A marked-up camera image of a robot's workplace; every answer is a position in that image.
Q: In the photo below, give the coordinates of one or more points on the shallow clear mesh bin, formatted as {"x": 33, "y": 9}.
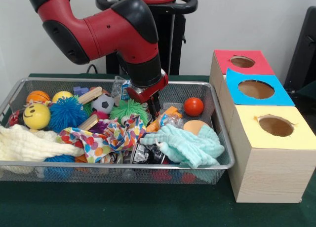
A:
{"x": 217, "y": 138}

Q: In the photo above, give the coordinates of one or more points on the orange flat plastic toy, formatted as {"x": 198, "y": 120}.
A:
{"x": 170, "y": 112}

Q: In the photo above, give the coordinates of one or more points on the cream yellow cloth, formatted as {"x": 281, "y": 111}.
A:
{"x": 27, "y": 143}

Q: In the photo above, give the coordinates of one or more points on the dark green table cloth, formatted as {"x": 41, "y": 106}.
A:
{"x": 123, "y": 207}

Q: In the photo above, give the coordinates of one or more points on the crushed clear plastic bottle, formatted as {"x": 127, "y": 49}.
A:
{"x": 120, "y": 88}

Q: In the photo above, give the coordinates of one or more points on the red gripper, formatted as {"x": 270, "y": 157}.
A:
{"x": 148, "y": 90}

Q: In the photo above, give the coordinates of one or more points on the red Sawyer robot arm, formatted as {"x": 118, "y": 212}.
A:
{"x": 108, "y": 29}

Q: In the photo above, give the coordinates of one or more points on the black stand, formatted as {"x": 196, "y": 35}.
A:
{"x": 303, "y": 54}

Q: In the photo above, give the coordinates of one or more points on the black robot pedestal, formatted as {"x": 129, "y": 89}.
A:
{"x": 173, "y": 39}

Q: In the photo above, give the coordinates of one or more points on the blue spiky ball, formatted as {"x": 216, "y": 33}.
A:
{"x": 68, "y": 113}
{"x": 60, "y": 159}

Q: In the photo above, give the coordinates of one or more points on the large yellow ball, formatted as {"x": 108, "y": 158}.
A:
{"x": 37, "y": 116}

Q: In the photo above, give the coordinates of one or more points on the green furry monster toy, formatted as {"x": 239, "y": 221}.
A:
{"x": 128, "y": 110}

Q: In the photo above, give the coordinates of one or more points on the red ball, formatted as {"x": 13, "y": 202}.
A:
{"x": 193, "y": 107}

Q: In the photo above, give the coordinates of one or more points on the colourful polka dot cloth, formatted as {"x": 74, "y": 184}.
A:
{"x": 98, "y": 140}

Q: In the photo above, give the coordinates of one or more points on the toy hamburger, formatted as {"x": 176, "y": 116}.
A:
{"x": 193, "y": 126}

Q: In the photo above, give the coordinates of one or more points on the mint green cloth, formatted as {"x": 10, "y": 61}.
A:
{"x": 187, "y": 145}

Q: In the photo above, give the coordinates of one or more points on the orange toy basketball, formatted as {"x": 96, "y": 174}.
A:
{"x": 38, "y": 96}

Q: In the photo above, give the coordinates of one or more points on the wooden box with three holes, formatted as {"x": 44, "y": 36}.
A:
{"x": 266, "y": 168}

